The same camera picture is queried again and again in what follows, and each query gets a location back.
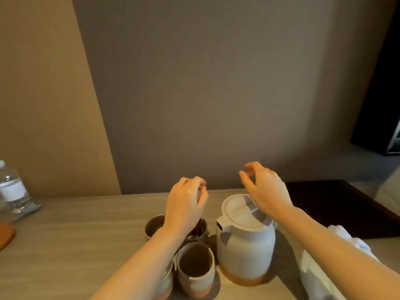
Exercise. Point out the clear plastic water bottle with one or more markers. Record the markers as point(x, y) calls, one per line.
point(12, 190)

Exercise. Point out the white ceramic lidded pitcher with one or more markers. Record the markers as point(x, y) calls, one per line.
point(245, 246)

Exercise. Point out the person's left hand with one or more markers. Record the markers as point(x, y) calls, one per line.
point(182, 209)

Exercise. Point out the person's right thumb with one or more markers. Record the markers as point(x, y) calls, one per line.
point(246, 183)

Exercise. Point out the person's right hand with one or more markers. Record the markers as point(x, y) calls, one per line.
point(268, 190)

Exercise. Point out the dark wooden tray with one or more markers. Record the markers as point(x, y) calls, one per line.
point(337, 206)

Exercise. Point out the white cloth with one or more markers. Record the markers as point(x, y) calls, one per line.
point(312, 274)

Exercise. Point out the black television screen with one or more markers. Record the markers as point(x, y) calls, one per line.
point(381, 90)

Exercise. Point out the person's left thumb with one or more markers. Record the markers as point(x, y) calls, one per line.
point(203, 198)

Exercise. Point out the person's left forearm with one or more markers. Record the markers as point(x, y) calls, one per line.
point(140, 265)

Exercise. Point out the brown leather coaster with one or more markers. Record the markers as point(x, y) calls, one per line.
point(5, 235)

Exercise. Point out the grey ceramic cup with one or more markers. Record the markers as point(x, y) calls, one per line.
point(200, 232)
point(196, 268)
point(153, 226)
point(167, 282)

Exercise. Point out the person's right forearm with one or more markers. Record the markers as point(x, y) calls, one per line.
point(325, 253)

